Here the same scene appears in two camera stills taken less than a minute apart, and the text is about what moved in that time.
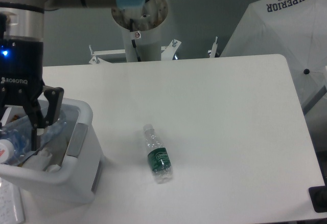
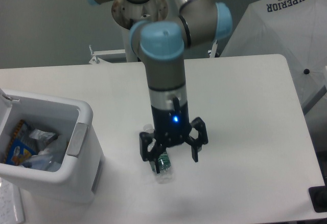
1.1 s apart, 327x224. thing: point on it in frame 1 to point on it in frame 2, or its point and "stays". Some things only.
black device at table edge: x=318 y=196 stays
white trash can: x=77 y=182 stays
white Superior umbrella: x=293 y=23 stays
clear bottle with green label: x=159 y=158 stays
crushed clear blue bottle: x=16 y=139 to x=50 y=159
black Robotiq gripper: x=21 y=82 to x=171 y=127
